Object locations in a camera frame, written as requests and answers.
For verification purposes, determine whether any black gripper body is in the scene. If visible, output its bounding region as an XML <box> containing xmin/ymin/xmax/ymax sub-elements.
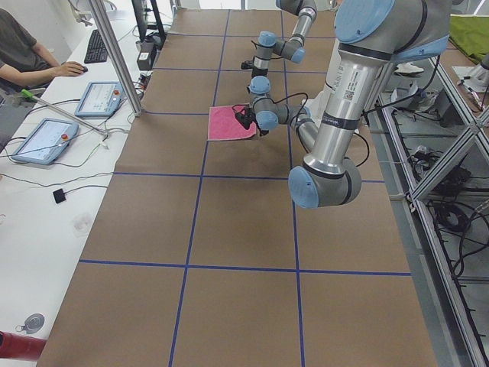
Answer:
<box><xmin>233</xmin><ymin>107</ymin><xmax>255</xmax><ymax>129</ymax></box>

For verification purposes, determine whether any pink towel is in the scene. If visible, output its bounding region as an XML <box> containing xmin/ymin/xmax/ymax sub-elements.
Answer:
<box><xmin>207</xmin><ymin>106</ymin><xmax>257</xmax><ymax>141</ymax></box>

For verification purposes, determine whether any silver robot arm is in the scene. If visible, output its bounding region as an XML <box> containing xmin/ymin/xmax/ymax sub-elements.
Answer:
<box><xmin>235</xmin><ymin>1</ymin><xmax>452</xmax><ymax>209</ymax></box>
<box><xmin>251</xmin><ymin>0</ymin><xmax>317</xmax><ymax>78</ymax></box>

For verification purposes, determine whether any person's forearm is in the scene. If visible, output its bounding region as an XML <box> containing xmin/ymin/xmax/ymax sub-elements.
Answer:
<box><xmin>0</xmin><ymin>64</ymin><xmax>63</xmax><ymax>86</ymax></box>

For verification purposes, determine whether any person's hand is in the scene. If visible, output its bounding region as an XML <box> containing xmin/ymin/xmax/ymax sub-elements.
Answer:
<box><xmin>56</xmin><ymin>61</ymin><xmax>84</xmax><ymax>76</ymax></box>

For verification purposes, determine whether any black box with label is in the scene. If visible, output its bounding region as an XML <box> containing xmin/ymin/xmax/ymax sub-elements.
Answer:
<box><xmin>137</xmin><ymin>41</ymin><xmax>157</xmax><ymax>71</ymax></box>

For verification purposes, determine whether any upper teach pendant tablet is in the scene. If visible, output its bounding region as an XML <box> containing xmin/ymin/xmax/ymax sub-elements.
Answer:
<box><xmin>75</xmin><ymin>81</ymin><xmax>124</xmax><ymax>119</ymax></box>

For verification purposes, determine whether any teach pendant tablet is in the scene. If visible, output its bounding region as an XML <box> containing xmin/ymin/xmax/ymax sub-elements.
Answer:
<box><xmin>11</xmin><ymin>118</ymin><xmax>79</xmax><ymax>165</ymax></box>
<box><xmin>75</xmin><ymin>81</ymin><xmax>124</xmax><ymax>119</ymax></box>

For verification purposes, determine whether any black keyboard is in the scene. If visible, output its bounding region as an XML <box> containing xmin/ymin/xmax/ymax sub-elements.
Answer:
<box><xmin>84</xmin><ymin>29</ymin><xmax>108</xmax><ymax>63</ymax></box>

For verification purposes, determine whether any small black square pad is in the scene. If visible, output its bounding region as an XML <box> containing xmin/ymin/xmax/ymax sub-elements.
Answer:
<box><xmin>53</xmin><ymin>188</ymin><xmax>66</xmax><ymax>204</ymax></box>

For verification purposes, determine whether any lower teach pendant tablet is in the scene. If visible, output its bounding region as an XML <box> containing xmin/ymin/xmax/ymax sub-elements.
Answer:
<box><xmin>11</xmin><ymin>118</ymin><xmax>79</xmax><ymax>165</ymax></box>

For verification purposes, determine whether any green cloth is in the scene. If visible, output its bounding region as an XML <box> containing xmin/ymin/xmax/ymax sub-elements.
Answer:
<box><xmin>449</xmin><ymin>15</ymin><xmax>489</xmax><ymax>63</ymax></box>

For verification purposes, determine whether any round metal disc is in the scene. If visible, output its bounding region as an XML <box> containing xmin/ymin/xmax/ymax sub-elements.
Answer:
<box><xmin>15</xmin><ymin>313</ymin><xmax>45</xmax><ymax>334</ymax></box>

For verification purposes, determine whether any red cylinder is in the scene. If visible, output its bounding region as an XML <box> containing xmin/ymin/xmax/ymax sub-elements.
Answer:
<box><xmin>0</xmin><ymin>331</ymin><xmax>47</xmax><ymax>362</ymax></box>

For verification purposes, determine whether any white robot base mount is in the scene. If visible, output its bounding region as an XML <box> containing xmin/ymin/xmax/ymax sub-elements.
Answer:
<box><xmin>301</xmin><ymin>97</ymin><xmax>326</xmax><ymax>114</ymax></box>

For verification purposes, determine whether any aluminium frame post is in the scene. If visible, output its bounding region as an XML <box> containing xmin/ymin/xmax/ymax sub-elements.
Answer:
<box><xmin>88</xmin><ymin>0</ymin><xmax>142</xmax><ymax>117</ymax></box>

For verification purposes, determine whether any aluminium side frame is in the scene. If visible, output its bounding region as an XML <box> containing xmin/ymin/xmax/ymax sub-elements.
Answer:
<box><xmin>368</xmin><ymin>57</ymin><xmax>488</xmax><ymax>366</ymax></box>

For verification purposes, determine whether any metal rod with green handle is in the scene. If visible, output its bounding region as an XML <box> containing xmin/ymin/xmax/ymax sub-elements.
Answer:
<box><xmin>21</xmin><ymin>89</ymin><xmax>108</xmax><ymax>138</ymax></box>

